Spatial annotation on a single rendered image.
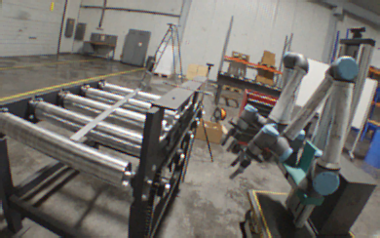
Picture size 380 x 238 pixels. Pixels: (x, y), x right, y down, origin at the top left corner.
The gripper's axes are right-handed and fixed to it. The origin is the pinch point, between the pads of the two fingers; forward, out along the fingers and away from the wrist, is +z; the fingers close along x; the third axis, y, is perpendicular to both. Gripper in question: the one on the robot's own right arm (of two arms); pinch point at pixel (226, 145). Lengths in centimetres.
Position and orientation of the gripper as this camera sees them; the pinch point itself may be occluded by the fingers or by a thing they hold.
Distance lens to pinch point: 166.6
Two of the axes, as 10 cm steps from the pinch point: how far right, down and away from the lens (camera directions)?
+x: -1.8, -2.0, 9.6
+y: 8.0, 5.4, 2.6
